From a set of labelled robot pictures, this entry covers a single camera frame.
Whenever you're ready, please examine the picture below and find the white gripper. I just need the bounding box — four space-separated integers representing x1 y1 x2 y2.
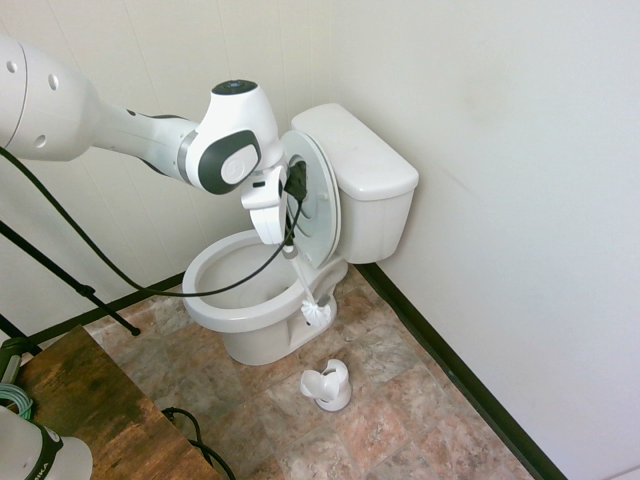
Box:
241 167 297 251

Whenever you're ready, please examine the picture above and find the white toilet brush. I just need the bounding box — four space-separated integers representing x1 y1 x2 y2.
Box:
281 247 335 330

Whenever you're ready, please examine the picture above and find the white toilet seat lid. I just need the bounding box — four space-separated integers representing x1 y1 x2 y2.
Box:
278 130 337 266

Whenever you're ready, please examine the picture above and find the white toilet tank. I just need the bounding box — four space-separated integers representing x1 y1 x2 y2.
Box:
337 182 416 265

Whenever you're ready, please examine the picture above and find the white toilet bowl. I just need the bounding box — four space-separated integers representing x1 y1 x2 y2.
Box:
181 229 351 366

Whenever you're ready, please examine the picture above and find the white toilet brush holder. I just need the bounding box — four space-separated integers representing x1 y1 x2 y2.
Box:
299 357 353 413

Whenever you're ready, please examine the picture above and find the white tank lid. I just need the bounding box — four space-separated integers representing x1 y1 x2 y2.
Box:
290 103 420 201

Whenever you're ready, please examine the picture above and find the brown wooden table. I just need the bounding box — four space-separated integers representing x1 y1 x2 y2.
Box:
14 324 211 480

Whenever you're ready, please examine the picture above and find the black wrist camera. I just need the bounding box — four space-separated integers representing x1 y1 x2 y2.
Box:
283 157 308 202

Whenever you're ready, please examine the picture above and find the black camera cable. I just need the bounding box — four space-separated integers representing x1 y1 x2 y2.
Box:
0 146 304 297

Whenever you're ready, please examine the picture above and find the black power cable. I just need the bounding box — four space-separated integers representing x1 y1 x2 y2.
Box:
160 407 237 480

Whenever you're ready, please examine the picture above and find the black camera tripod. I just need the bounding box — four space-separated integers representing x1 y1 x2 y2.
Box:
0 217 142 357

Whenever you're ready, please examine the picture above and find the dark grey clamp handle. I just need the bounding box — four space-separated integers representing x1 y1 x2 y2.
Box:
0 337 26 386

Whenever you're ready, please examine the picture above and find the green coiled cable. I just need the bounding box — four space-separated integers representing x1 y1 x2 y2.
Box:
0 382 35 432

